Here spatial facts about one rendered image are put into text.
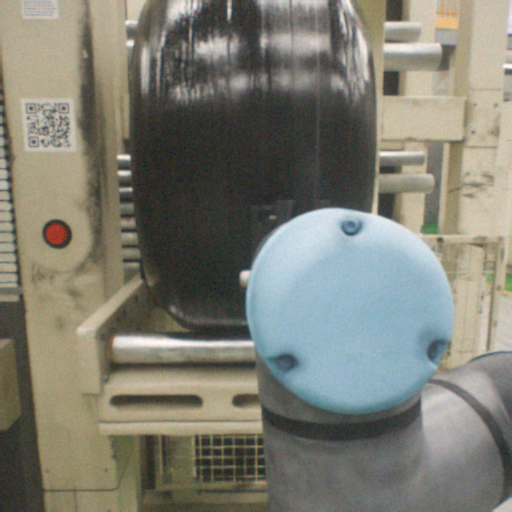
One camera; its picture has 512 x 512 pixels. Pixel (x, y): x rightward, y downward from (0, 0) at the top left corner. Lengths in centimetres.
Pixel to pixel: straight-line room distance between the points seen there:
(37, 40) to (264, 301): 65
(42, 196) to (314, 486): 62
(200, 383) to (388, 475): 47
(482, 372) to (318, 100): 32
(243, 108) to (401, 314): 36
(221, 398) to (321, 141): 37
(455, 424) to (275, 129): 34
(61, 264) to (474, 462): 63
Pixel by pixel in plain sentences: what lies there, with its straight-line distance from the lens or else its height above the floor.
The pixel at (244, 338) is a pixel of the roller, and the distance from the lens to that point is 65.
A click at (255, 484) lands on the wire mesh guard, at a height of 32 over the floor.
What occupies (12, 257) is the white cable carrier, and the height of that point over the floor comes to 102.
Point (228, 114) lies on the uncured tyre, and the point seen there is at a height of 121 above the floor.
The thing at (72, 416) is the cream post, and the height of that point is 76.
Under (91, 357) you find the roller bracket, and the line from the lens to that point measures 65.
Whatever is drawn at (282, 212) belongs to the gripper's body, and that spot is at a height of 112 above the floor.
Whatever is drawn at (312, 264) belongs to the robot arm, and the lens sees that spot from 15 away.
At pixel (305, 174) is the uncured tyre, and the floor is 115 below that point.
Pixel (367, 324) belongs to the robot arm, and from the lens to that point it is 16.
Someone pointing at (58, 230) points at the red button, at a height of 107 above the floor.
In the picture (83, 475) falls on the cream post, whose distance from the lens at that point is 89.
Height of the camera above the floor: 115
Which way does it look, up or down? 10 degrees down
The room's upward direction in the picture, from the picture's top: straight up
